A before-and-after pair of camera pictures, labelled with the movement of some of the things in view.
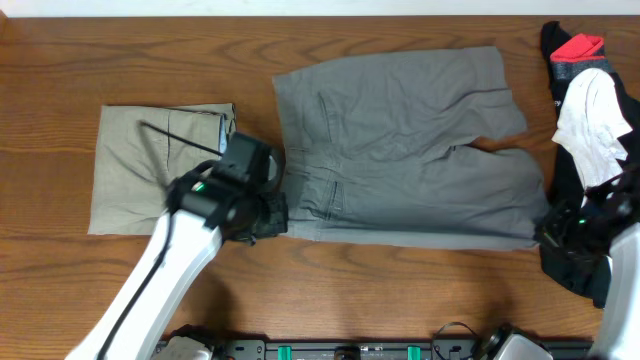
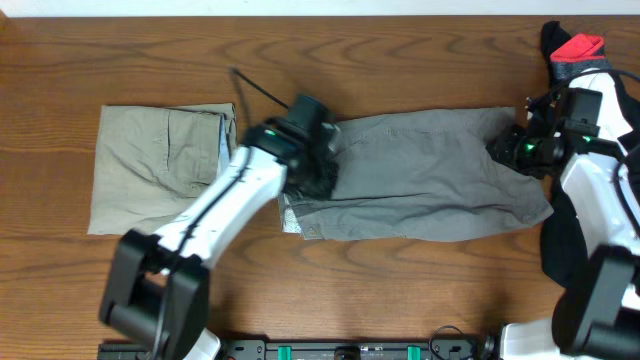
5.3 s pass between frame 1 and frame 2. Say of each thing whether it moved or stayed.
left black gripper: moved
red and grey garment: stayed
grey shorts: moved
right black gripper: moved
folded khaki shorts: stayed
